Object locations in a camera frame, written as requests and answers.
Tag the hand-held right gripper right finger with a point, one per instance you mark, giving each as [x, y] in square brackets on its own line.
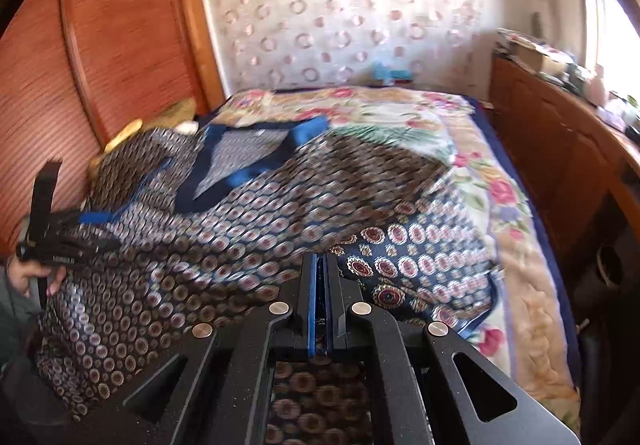
[332, 325]

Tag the navy medallion print garment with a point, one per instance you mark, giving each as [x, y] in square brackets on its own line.
[240, 225]

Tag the wooden headboard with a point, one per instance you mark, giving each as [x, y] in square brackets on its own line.
[110, 50]

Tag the person's left forearm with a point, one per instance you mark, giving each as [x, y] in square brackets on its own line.
[17, 317]

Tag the black chair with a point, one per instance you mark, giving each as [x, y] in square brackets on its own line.
[607, 305]

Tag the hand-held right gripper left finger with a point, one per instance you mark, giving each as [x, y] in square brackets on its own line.
[312, 320]

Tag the floral blanket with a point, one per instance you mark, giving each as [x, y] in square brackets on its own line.
[520, 275]

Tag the person's left hand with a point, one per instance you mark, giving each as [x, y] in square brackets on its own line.
[27, 277]

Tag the cardboard box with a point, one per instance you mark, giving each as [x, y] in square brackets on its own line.
[542, 57]

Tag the circle pattern sheer curtain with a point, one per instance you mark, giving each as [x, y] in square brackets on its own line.
[350, 15]

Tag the window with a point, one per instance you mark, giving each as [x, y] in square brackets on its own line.
[617, 40]

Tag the long wooden cabinet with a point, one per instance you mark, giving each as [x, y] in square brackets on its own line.
[550, 140]

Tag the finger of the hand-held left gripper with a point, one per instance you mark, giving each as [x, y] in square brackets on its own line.
[97, 219]
[70, 247]

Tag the yellow patterned cloth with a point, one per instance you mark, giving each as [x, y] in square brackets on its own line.
[167, 114]

